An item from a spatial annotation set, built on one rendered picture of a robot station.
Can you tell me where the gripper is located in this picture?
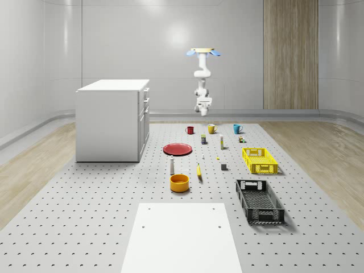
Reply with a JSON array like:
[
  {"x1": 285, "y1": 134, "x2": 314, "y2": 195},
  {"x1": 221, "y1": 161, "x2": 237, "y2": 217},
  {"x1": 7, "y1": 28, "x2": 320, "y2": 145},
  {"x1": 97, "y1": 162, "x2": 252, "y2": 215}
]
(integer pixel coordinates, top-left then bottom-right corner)
[{"x1": 196, "y1": 97, "x2": 214, "y2": 117}]

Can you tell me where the red plate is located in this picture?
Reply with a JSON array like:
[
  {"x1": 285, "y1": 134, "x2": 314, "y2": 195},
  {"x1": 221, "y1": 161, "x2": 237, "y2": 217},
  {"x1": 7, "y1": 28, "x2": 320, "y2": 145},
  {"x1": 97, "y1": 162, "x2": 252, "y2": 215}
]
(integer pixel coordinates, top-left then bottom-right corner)
[{"x1": 162, "y1": 143, "x2": 194, "y2": 157}]

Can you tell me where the yellow bowl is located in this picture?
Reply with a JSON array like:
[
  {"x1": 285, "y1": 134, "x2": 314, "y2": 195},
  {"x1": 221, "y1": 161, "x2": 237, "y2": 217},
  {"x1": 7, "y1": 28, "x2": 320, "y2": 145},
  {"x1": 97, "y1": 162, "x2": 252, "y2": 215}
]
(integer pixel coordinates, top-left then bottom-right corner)
[{"x1": 169, "y1": 173, "x2": 191, "y2": 193}]

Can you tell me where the yellow basket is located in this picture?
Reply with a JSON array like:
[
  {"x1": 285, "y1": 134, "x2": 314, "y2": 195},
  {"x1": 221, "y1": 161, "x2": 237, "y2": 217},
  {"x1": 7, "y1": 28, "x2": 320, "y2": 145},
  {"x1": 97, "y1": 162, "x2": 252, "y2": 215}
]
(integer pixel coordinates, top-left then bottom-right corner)
[{"x1": 241, "y1": 147, "x2": 279, "y2": 175}]

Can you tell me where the white cabinet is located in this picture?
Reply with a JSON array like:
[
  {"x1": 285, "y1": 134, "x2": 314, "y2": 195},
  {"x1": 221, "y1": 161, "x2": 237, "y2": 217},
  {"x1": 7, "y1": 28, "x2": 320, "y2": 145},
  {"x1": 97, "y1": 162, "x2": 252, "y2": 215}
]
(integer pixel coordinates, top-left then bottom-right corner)
[{"x1": 75, "y1": 78, "x2": 151, "y2": 163}]

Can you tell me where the dark grey basket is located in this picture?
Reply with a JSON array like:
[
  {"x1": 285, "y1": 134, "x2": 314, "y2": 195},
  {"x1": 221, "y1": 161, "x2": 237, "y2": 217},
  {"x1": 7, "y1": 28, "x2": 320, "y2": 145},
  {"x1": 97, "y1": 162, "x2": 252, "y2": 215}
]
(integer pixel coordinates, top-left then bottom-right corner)
[{"x1": 235, "y1": 179, "x2": 286, "y2": 226}]

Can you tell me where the white board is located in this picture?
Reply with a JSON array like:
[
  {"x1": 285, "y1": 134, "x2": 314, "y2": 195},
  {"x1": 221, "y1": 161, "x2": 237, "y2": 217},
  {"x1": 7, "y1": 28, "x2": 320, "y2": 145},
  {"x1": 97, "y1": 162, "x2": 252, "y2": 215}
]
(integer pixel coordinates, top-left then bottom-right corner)
[{"x1": 120, "y1": 202, "x2": 243, "y2": 273}]

